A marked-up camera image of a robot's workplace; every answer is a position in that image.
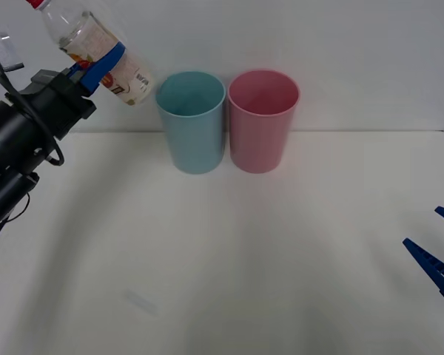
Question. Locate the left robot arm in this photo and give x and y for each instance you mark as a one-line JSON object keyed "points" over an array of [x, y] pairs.
{"points": [[7, 129]]}

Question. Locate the pale blue plastic bin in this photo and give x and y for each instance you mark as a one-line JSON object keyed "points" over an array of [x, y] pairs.
{"points": [[192, 140]]}

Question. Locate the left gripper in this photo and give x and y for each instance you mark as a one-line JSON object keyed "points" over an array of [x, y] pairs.
{"points": [[61, 101]]}

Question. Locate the clear plastic bottle red cap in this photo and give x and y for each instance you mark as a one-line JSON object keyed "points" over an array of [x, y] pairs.
{"points": [[85, 35]]}

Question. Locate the pink plastic bin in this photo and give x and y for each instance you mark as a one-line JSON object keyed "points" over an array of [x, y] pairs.
{"points": [[259, 140]]}

